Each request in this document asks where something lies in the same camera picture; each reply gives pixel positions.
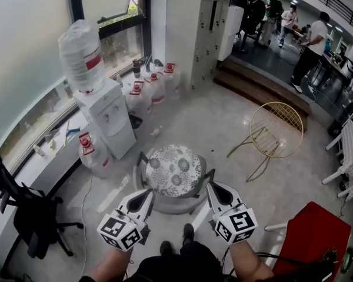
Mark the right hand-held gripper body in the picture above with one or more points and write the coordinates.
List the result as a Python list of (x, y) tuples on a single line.
[(236, 225)]

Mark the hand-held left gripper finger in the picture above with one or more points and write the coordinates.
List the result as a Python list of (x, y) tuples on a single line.
[(135, 204), (151, 207)]

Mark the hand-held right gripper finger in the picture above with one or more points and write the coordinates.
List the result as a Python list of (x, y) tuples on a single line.
[(213, 201), (226, 195)]

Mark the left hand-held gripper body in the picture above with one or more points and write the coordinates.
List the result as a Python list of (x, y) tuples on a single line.
[(117, 231)]

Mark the grey chair black legs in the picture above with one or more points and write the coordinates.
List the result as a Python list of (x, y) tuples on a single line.
[(179, 206)]

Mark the floral black white cushion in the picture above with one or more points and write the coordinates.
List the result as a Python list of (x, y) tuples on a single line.
[(173, 169)]

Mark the person's right forearm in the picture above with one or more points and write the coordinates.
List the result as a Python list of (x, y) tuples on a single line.
[(247, 263)]

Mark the person's left forearm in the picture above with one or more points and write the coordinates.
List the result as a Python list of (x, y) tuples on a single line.
[(111, 266)]

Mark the black office chair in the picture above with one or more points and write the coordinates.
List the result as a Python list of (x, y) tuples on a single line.
[(35, 216)]

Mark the person's black right shoe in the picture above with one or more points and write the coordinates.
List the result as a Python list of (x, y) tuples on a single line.
[(188, 234)]

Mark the person's black clothing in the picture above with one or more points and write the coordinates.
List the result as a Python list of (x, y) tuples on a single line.
[(188, 263)]

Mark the small clear floor bottle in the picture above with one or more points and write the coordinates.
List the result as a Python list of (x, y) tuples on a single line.
[(155, 132)]

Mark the red cloth covered table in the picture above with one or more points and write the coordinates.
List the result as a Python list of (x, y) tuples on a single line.
[(311, 231)]

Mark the black waste bin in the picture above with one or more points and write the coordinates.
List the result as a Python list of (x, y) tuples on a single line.
[(135, 121)]

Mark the white water dispenser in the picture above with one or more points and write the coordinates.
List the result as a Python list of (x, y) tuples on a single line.
[(111, 122)]

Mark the dark shiny bowl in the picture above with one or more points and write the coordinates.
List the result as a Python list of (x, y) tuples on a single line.
[(331, 255)]

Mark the small white bottle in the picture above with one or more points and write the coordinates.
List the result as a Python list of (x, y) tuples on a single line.
[(39, 151)]

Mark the wooden step platform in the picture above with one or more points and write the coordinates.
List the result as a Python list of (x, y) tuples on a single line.
[(253, 84)]

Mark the green plant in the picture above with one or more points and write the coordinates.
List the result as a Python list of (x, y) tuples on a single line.
[(348, 260)]

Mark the black thermos flask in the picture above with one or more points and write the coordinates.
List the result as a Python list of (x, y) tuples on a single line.
[(136, 68)]

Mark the grey lockers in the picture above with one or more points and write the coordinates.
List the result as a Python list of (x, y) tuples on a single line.
[(206, 40)]

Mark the large clear water bottle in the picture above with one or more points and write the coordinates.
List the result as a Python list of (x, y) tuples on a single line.
[(79, 57)]

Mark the white cabinet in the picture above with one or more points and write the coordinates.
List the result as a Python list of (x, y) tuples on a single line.
[(231, 31)]

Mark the dark work table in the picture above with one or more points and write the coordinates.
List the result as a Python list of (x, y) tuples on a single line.
[(341, 75)]

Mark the black metal railing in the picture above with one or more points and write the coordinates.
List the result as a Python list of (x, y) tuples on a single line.
[(345, 10)]

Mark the black window frame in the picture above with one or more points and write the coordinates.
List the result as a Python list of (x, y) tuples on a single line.
[(146, 25)]

